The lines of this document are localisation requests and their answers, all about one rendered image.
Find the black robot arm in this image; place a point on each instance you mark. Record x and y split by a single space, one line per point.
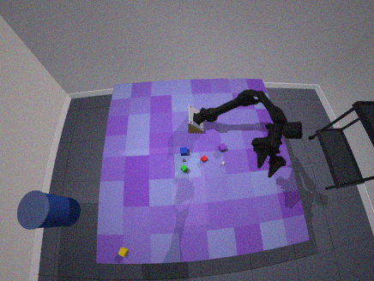
247 97

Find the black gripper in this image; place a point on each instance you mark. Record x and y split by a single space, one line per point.
269 146

